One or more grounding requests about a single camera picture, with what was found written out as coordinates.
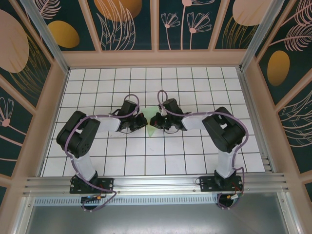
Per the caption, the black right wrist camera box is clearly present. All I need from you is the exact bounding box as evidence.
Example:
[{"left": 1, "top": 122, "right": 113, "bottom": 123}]
[{"left": 150, "top": 113, "right": 168, "bottom": 130}]

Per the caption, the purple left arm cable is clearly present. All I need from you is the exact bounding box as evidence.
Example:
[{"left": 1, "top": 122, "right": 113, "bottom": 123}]
[{"left": 65, "top": 94, "right": 141, "bottom": 213}]

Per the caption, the small black circuit board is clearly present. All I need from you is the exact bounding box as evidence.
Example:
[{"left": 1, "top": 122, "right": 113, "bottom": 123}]
[{"left": 81, "top": 195, "right": 103, "bottom": 203}]

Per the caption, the long aluminium mounting rail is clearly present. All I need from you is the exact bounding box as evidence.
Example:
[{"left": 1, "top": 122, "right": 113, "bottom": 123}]
[{"left": 23, "top": 173, "right": 292, "bottom": 195}]

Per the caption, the pink circle gold leaves panel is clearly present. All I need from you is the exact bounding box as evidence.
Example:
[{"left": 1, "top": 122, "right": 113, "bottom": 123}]
[{"left": 214, "top": 0, "right": 276, "bottom": 49}]

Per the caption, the single flower wall panel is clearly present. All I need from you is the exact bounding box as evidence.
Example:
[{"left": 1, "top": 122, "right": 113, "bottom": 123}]
[{"left": 0, "top": 80, "right": 35, "bottom": 178}]

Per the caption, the grey metal sheet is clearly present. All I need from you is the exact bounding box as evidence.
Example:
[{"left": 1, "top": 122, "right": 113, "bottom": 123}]
[{"left": 14, "top": 195, "right": 300, "bottom": 234}]

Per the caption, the aluminium side rail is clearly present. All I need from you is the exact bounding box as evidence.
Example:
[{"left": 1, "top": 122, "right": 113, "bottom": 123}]
[{"left": 236, "top": 68, "right": 275, "bottom": 174}]

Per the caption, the wide feathers yellow oval panel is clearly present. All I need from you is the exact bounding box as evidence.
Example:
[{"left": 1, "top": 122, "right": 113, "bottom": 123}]
[{"left": 254, "top": 0, "right": 312, "bottom": 105}]

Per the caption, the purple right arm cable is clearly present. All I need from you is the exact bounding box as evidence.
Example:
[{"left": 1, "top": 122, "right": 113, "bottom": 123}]
[{"left": 157, "top": 89, "right": 250, "bottom": 211}]

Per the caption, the pink leaf outlines wall panel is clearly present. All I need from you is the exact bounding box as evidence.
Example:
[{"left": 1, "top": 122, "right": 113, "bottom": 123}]
[{"left": 277, "top": 87, "right": 312, "bottom": 174}]

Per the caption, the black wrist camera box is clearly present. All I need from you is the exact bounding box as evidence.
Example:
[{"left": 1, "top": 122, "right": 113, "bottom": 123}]
[
  {"left": 135, "top": 113, "right": 148, "bottom": 129},
  {"left": 150, "top": 113, "right": 168, "bottom": 130}
]

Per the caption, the slotted grey cable duct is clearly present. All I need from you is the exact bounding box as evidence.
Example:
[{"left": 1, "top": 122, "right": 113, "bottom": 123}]
[{"left": 34, "top": 196, "right": 220, "bottom": 206}]

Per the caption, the pink flowers wall panel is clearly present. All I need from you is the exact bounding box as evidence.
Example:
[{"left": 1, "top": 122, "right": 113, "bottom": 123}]
[{"left": 158, "top": 0, "right": 221, "bottom": 51}]

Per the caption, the light green paper sheet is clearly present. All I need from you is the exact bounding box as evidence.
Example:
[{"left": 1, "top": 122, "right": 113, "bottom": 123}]
[{"left": 140, "top": 106, "right": 158, "bottom": 139}]

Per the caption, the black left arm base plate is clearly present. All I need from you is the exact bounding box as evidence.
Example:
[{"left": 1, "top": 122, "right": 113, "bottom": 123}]
[{"left": 70, "top": 177, "right": 115, "bottom": 195}]

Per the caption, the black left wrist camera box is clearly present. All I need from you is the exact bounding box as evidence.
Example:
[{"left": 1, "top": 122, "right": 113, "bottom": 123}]
[{"left": 135, "top": 113, "right": 148, "bottom": 129}]

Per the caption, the aluminium corner post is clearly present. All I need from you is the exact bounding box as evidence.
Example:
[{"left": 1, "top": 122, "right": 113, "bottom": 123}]
[
  {"left": 238, "top": 0, "right": 291, "bottom": 73},
  {"left": 20, "top": 0, "right": 70, "bottom": 74}
]

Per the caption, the orange circle leaves wall panel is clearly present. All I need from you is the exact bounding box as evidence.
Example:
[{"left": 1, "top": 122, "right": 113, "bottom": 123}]
[{"left": 87, "top": 0, "right": 156, "bottom": 51}]

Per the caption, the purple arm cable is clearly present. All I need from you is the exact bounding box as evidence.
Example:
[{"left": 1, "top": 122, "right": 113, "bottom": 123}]
[
  {"left": 157, "top": 89, "right": 250, "bottom": 211},
  {"left": 65, "top": 94, "right": 141, "bottom": 213}
]

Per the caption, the yellow wired power connector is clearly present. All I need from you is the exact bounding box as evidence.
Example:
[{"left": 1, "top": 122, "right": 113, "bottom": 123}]
[{"left": 225, "top": 194, "right": 244, "bottom": 202}]

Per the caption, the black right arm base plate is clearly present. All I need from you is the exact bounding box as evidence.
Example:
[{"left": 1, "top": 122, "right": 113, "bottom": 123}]
[{"left": 199, "top": 175, "right": 245, "bottom": 193}]

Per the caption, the big pink oval wall panel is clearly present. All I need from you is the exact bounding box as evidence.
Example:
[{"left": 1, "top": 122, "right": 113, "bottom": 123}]
[{"left": 0, "top": 0, "right": 54, "bottom": 109}]

